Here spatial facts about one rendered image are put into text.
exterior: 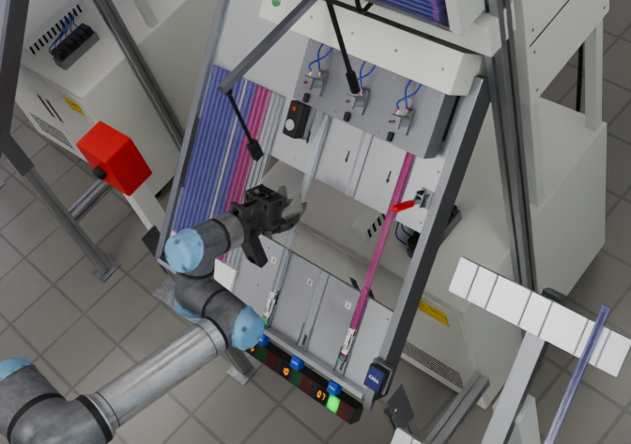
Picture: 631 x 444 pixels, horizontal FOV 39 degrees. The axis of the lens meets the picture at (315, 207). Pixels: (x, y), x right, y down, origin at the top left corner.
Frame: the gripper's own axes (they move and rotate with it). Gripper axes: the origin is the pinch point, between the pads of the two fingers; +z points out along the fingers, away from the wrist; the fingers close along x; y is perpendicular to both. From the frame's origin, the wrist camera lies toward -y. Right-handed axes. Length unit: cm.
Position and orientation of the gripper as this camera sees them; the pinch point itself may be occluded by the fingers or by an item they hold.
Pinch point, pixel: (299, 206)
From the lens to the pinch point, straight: 195.7
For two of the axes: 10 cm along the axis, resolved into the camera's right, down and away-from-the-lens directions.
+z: 6.6, -3.2, 6.8
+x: -7.5, -4.1, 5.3
